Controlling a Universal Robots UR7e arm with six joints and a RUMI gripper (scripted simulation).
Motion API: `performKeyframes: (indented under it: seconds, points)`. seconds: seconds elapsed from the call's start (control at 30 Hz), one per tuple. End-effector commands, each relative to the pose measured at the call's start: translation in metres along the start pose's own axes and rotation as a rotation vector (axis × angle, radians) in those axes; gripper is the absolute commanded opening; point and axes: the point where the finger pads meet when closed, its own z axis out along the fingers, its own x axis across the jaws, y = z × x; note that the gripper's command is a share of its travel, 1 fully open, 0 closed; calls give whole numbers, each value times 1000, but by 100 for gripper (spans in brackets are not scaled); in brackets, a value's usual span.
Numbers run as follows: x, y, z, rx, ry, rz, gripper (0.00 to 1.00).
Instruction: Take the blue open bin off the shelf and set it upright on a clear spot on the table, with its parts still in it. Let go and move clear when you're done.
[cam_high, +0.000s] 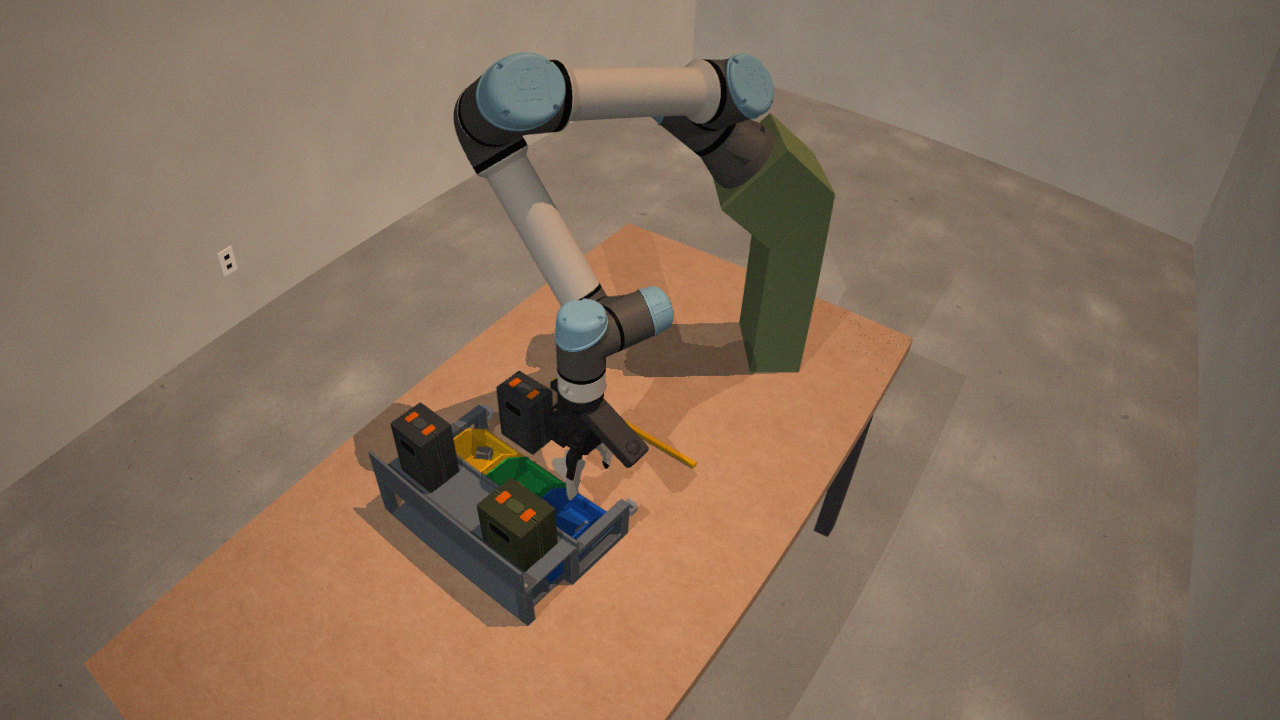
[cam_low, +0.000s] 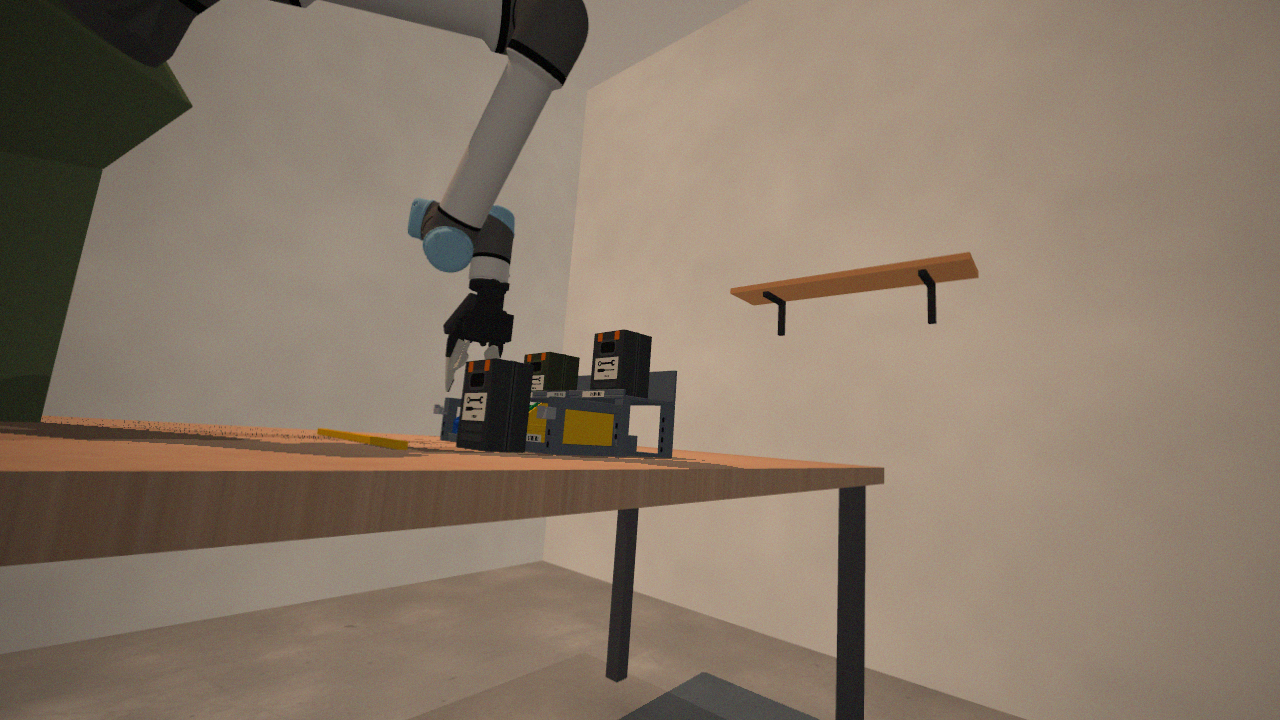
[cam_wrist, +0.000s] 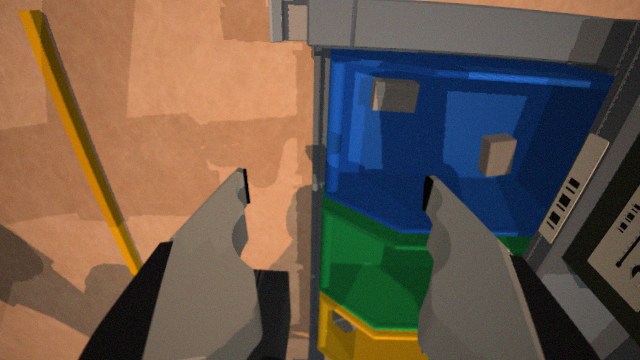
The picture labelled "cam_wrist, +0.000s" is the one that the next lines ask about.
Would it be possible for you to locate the yellow bar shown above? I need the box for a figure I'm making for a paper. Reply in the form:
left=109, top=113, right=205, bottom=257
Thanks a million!
left=18, top=10, right=142, bottom=277

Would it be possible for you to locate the grey block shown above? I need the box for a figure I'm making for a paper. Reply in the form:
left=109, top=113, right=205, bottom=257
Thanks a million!
left=370, top=77, right=420, bottom=113
left=332, top=310, right=359, bottom=333

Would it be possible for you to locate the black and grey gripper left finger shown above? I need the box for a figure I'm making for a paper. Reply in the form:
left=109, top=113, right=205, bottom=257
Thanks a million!
left=78, top=168, right=263, bottom=360

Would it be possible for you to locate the grey metal shelf rack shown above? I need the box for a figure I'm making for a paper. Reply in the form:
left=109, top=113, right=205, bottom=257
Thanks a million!
left=268, top=0, right=640, bottom=360

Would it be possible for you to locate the tan block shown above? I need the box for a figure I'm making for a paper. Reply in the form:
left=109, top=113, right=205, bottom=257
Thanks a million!
left=478, top=133, right=517, bottom=177

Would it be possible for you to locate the green open bin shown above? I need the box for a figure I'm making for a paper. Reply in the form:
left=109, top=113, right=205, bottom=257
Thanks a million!
left=319, top=187, right=434, bottom=331

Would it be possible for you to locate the blue bin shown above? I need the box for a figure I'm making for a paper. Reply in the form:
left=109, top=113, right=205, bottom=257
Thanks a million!
left=325, top=49, right=615, bottom=237

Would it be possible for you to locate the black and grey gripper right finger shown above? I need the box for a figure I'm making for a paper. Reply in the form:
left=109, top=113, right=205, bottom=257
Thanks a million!
left=417, top=175, right=600, bottom=360

